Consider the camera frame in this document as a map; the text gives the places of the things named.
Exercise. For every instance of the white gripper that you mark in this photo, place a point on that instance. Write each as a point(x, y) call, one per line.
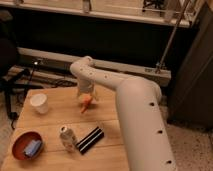
point(85, 87)

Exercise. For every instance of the orange pepper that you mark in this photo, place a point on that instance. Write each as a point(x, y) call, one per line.
point(86, 103)

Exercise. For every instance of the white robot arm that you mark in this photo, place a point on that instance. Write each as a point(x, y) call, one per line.
point(137, 104)

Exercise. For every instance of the white paper cup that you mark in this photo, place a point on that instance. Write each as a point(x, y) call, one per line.
point(40, 103)

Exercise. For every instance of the black striped box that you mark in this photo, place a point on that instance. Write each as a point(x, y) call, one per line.
point(91, 139)

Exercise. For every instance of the silver drink can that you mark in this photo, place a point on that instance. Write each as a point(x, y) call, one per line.
point(68, 138)

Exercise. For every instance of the metal pole stand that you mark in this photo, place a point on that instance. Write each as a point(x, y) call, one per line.
point(159, 65)

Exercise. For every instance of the black office chair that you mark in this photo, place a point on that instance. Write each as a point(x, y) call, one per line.
point(9, 57)

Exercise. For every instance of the blue sponge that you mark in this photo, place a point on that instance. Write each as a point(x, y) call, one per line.
point(31, 149)

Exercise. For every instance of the red bowl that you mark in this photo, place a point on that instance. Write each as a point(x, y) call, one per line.
point(22, 141)

